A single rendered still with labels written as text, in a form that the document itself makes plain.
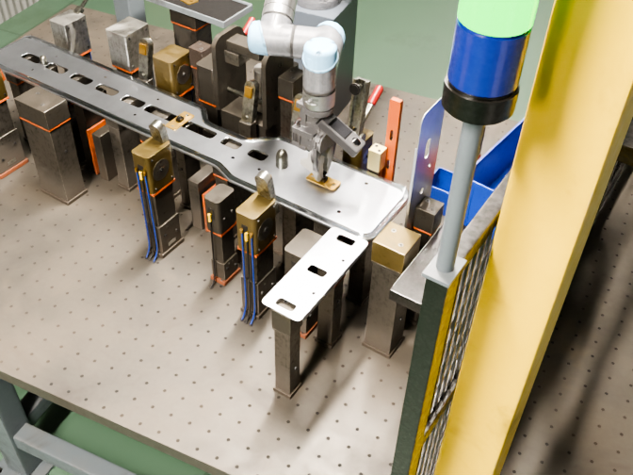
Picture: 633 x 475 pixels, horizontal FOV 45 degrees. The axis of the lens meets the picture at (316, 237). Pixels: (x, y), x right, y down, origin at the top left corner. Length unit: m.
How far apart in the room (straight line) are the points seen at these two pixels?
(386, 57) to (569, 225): 3.56
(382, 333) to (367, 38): 3.00
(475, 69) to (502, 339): 0.50
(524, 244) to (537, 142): 0.15
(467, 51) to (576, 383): 1.36
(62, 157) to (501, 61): 1.73
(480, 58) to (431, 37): 4.00
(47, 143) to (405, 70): 2.53
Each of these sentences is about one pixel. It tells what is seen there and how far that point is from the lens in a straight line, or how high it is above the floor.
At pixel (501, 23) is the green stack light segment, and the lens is 0.69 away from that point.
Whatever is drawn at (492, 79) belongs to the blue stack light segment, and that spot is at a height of 1.83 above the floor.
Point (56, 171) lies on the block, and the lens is 2.32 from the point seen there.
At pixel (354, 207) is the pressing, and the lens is 1.83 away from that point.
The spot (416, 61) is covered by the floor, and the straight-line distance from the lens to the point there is 4.44.
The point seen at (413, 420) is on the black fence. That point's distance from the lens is 1.13.
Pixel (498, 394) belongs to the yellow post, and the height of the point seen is 1.24.
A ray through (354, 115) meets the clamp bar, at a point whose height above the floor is 1.12.
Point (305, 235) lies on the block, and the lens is 1.78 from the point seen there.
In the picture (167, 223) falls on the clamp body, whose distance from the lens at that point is 2.09.
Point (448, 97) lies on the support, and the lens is 0.75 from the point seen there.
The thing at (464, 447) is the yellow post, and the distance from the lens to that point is 1.34.
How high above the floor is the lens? 2.19
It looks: 43 degrees down
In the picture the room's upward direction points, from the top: 2 degrees clockwise
